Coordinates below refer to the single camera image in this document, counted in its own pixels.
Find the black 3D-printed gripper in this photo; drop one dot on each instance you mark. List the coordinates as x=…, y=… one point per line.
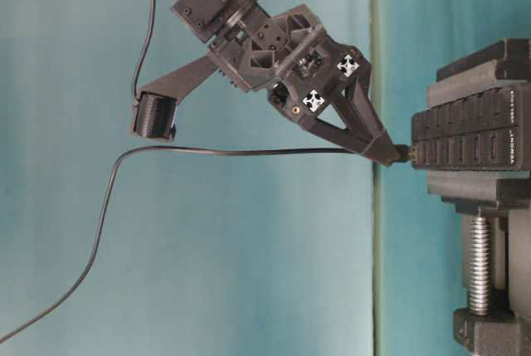
x=304, y=71

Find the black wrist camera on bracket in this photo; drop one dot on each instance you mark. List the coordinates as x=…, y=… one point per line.
x=155, y=115

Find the dark grey bench vise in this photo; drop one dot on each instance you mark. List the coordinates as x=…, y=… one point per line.
x=501, y=196

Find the black multi-port USB hub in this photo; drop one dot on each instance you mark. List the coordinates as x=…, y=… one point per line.
x=489, y=131

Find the silver threaded vise screw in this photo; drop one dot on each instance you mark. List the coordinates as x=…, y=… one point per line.
x=479, y=266

